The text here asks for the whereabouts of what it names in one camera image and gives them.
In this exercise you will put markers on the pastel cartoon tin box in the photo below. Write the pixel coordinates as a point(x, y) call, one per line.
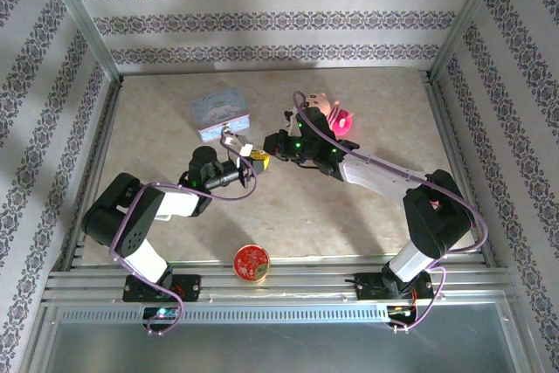
point(218, 108)

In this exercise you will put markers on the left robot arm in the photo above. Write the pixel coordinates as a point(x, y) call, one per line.
point(131, 220)

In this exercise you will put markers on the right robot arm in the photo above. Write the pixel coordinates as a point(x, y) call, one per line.
point(380, 174)

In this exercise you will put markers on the pink plush doll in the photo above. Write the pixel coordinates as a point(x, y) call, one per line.
point(342, 122)

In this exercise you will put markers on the round red tin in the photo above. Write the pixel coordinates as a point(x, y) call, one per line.
point(252, 264)

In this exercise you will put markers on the slotted metal strip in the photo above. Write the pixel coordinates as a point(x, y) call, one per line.
point(279, 314)

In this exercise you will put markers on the controller circuit board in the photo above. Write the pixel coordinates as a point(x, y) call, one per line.
point(399, 312)
point(161, 312)

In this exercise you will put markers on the grey metal panel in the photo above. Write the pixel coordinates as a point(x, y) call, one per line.
point(279, 349)

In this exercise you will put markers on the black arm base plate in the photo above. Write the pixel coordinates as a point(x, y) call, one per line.
point(364, 285)
point(190, 288)

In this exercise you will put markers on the aluminium front rail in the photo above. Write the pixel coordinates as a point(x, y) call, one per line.
point(284, 288)

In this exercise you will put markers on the aluminium side rail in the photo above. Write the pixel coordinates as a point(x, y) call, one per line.
point(94, 172)
point(458, 163)

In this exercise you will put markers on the aluminium frame post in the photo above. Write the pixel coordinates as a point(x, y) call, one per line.
point(80, 19)
point(469, 15)

